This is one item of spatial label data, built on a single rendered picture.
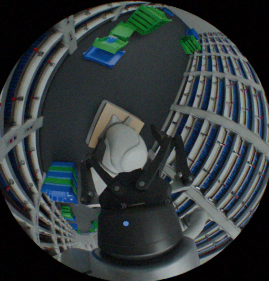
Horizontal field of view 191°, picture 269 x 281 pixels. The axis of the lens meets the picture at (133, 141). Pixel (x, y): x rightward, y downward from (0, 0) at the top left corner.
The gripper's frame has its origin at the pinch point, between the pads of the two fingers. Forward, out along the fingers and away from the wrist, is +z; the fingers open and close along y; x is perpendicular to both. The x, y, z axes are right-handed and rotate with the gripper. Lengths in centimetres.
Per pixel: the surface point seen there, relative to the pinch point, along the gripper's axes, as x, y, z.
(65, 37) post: 71, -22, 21
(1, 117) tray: 33, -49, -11
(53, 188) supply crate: -23, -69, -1
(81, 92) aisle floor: 27, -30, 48
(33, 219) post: -25, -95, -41
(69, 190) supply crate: -31, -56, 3
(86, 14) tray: 90, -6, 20
